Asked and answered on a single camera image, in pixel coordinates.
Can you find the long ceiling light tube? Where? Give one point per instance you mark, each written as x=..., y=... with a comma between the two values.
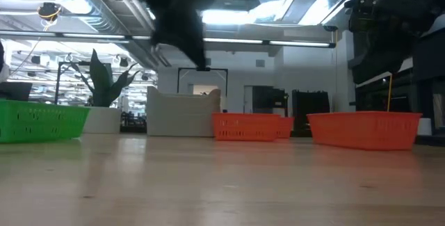
x=236, y=40

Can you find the black ceiling device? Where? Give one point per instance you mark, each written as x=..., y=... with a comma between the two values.
x=48, y=10

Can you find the black monitor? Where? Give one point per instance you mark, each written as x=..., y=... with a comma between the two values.
x=15, y=92

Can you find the white round plant pot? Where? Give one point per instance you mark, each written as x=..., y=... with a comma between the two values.
x=104, y=120

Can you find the black cabinet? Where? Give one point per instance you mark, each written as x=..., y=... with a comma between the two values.
x=309, y=107

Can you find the white cylinder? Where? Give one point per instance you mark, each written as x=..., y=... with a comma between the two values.
x=424, y=127

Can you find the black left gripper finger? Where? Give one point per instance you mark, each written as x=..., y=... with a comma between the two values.
x=194, y=55
x=202, y=55

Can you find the silver ventilation duct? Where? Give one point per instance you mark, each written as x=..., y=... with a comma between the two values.
x=104, y=14

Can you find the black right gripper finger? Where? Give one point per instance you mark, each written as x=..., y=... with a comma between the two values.
x=375, y=62

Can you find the black appliance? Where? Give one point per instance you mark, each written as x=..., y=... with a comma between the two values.
x=264, y=99

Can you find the grey plastic bin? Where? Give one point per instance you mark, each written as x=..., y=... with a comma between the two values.
x=180, y=101
x=180, y=121

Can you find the thin black stand frame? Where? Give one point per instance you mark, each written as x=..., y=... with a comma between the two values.
x=56, y=87

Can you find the black background rig frame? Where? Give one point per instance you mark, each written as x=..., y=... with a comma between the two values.
x=215, y=69

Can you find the green plastic basket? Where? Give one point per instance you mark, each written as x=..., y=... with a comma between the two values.
x=41, y=121

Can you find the artificial green leafy plant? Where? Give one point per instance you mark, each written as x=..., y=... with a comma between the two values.
x=101, y=87

